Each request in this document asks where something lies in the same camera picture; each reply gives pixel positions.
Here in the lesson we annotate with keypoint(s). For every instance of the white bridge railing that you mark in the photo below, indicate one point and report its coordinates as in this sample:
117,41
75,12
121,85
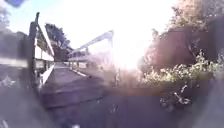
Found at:
95,40
39,53

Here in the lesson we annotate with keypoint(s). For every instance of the grey asphalt path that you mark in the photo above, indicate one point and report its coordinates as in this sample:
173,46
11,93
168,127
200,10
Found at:
100,113

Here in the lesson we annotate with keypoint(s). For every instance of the dark tree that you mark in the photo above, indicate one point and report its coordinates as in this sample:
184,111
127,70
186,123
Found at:
56,35

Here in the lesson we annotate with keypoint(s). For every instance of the leafy bushes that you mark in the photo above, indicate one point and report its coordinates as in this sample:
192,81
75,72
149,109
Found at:
180,50

